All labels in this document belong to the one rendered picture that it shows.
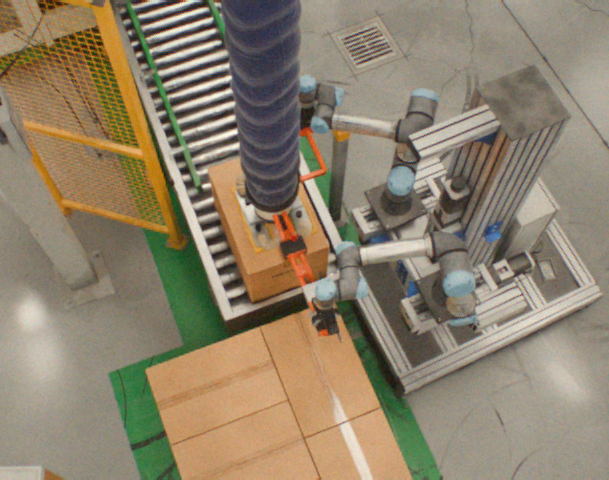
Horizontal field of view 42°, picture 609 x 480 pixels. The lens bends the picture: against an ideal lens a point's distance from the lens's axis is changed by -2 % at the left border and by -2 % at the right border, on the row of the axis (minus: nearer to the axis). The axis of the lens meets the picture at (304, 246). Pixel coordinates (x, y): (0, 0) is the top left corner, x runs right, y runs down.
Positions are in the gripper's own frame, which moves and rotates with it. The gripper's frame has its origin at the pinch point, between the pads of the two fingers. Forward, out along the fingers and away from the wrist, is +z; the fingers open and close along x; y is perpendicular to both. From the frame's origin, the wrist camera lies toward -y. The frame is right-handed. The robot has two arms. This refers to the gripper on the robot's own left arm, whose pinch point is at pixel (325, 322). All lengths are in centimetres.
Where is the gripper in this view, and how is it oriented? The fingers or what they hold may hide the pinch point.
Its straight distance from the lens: 323.1
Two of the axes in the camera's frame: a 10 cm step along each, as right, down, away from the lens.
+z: 0.0, 3.9, 9.2
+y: -3.4, -8.7, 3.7
